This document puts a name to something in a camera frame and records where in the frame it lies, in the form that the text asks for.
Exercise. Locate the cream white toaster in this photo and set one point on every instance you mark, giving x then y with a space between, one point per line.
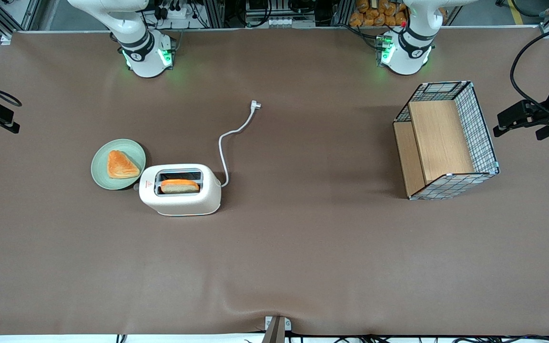
184 202

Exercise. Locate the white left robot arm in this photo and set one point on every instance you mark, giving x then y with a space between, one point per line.
412 47

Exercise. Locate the pale green round plate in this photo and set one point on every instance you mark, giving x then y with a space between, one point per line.
100 171

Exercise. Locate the triangular orange toast slice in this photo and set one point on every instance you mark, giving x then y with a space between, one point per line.
122 164

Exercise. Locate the orange bread rolls pile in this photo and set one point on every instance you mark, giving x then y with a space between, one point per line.
374 14

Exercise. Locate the bread slice with orange crust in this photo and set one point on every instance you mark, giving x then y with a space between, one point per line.
179 186

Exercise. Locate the white power strip with plugs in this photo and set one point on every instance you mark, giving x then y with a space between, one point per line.
179 13

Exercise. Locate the brown table mat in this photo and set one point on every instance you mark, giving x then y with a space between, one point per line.
303 247

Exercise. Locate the white terminal block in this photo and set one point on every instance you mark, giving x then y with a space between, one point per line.
286 22

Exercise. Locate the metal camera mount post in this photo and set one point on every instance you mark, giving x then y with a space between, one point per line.
274 331

